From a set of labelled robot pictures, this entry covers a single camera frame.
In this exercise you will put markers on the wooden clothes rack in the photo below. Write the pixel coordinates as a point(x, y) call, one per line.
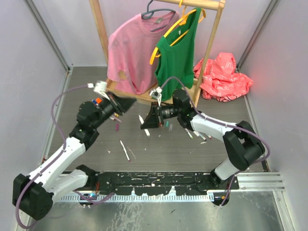
point(194, 92)

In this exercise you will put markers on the green tank top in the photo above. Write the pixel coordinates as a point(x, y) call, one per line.
point(175, 54)

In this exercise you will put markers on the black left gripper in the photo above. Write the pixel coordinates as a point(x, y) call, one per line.
point(120, 104)

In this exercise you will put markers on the white pen magenta tip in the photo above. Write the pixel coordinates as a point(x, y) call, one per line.
point(125, 151)

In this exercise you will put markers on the grey clothes hanger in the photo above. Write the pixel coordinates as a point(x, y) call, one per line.
point(154, 14)

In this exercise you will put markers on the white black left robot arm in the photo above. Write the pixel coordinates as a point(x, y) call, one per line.
point(82, 137)

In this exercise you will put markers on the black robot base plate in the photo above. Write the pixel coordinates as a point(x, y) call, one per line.
point(156, 183)

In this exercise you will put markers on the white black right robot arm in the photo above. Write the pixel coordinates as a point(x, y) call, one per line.
point(243, 146)

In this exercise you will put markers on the slotted cable duct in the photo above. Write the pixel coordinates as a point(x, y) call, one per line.
point(172, 197)

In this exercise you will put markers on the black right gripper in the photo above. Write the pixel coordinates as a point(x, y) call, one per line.
point(153, 120)

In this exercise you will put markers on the crumpled coral pink cloth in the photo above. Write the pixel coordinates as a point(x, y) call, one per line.
point(220, 80)

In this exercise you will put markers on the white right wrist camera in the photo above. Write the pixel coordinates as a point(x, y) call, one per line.
point(156, 94)

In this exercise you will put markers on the pink t-shirt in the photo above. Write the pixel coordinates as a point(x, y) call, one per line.
point(130, 48)

